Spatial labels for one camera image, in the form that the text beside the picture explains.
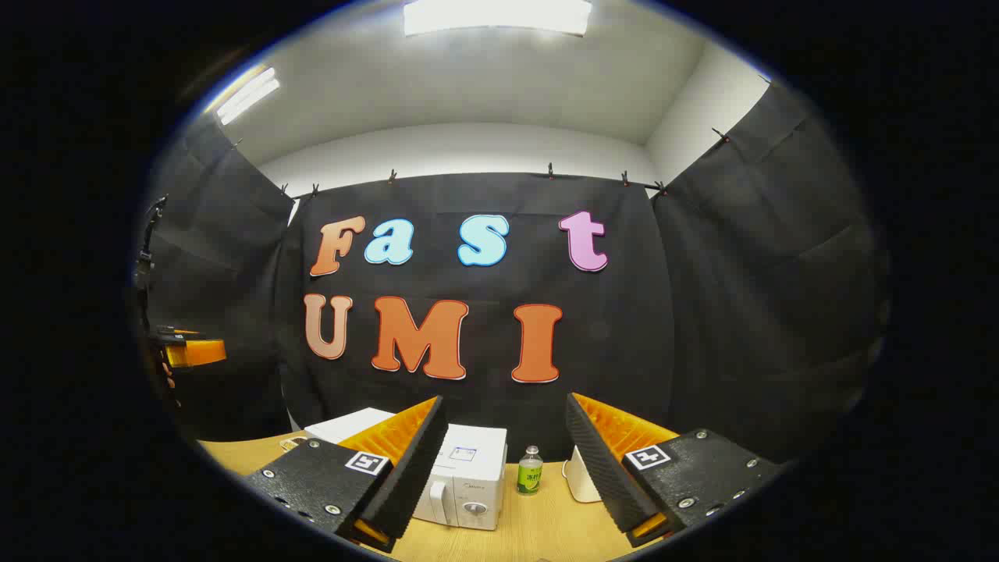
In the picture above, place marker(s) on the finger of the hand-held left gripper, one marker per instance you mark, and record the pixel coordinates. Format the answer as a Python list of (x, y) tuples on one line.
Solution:
[(195, 353)]

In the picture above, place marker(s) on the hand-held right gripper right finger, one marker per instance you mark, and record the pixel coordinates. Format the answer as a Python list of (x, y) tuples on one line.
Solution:
[(601, 468)]

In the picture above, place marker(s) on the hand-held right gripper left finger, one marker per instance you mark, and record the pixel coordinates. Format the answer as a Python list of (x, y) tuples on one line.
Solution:
[(414, 468)]

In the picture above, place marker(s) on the white microwave oven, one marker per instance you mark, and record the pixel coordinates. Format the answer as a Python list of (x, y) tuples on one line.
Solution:
[(472, 468)]

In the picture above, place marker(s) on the white toaster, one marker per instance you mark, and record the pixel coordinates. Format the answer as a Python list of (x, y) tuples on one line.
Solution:
[(579, 480)]

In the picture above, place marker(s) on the green label drink bottle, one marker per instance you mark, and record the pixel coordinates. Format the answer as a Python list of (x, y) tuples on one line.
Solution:
[(530, 474)]

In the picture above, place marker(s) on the narrow ceiling light panel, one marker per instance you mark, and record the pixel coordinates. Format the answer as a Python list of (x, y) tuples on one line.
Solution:
[(248, 95)]

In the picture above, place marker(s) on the wide ceiling light panel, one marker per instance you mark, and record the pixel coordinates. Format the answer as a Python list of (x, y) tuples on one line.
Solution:
[(497, 16)]

